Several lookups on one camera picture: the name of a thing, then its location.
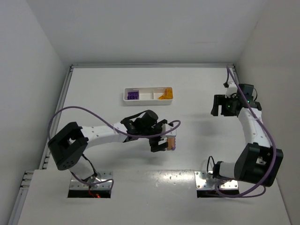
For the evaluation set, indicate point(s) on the metal base plate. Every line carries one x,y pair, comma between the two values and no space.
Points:
204,182
103,181

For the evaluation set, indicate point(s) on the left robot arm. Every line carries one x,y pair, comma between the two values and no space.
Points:
68,145

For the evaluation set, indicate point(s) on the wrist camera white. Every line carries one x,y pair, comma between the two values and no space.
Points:
169,132
231,89

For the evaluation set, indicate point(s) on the purple half-round lego brick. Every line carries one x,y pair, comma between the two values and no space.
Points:
133,93

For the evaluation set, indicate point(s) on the yellow oval orange-pattern lego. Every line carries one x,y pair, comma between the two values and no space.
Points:
168,93

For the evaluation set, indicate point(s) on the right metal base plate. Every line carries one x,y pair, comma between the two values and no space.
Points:
204,182

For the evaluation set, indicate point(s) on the brown lego brick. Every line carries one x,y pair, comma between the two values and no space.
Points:
169,143

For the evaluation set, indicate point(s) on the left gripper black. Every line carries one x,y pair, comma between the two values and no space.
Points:
158,139

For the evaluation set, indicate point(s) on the purple crown lego brick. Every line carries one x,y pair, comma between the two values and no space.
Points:
173,143

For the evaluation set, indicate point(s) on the white three-compartment tray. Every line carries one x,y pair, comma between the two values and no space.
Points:
148,96

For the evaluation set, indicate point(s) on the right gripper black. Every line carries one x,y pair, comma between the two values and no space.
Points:
220,104

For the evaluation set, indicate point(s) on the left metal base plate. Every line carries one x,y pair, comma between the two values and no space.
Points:
103,181

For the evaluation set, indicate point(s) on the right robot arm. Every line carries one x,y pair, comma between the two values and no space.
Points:
258,159

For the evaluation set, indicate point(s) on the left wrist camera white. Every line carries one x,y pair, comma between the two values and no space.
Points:
169,132

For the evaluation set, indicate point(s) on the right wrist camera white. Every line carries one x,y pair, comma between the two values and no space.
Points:
231,89

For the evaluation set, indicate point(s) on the purple oval flower lego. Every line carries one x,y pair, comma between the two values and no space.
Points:
133,97

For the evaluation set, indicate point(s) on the left aluminium frame rail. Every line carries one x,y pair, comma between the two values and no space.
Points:
28,99

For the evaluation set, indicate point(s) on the back aluminium frame rail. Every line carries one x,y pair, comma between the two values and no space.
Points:
152,65

